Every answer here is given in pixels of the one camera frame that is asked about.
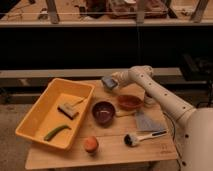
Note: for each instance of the wooden scrub brush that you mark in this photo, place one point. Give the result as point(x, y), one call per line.
point(69, 109)

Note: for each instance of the orange bowl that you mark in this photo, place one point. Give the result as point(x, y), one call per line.
point(129, 102)

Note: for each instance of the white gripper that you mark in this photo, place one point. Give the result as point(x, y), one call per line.
point(122, 78)

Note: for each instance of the orange cup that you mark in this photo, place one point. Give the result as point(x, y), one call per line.
point(90, 144)

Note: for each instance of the grey blue cloth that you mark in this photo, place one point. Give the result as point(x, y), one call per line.
point(145, 123)

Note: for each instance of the yellow plastic bin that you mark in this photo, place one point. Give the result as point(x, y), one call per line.
point(44, 115)

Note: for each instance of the dark maroon bowl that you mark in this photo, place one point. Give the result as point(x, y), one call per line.
point(103, 112)

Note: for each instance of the yellow handled utensil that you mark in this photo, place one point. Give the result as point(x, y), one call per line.
point(121, 113)

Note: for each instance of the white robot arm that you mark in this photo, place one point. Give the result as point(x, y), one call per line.
point(197, 122)

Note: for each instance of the blue sponge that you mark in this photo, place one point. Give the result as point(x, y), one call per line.
point(109, 82)

